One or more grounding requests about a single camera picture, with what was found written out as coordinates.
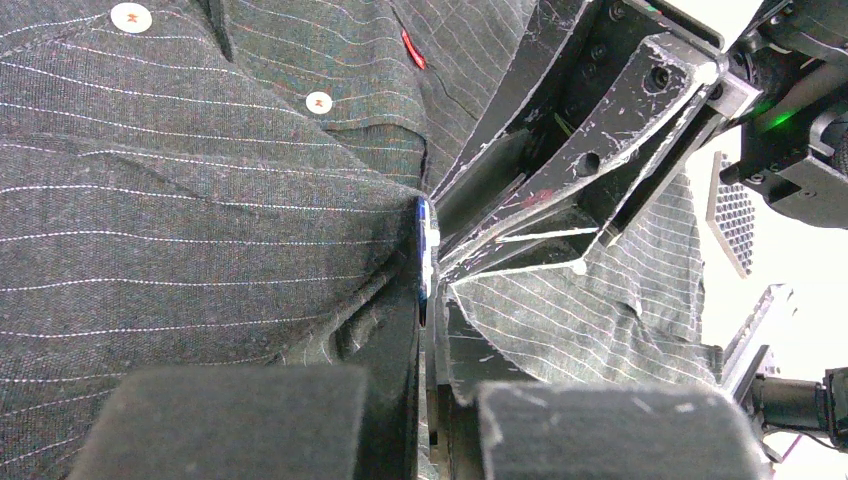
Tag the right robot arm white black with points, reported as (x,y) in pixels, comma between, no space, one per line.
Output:
(784,83)

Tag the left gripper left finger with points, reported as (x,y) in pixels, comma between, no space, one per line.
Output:
(397,371)

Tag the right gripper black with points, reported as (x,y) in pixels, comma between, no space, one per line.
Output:
(582,121)

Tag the black pinstriped shirt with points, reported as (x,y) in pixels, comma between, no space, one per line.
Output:
(220,183)

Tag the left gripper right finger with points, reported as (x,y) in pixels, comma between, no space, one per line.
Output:
(459,357)

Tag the dark grey studded baseplate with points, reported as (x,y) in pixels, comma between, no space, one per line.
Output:
(730,216)

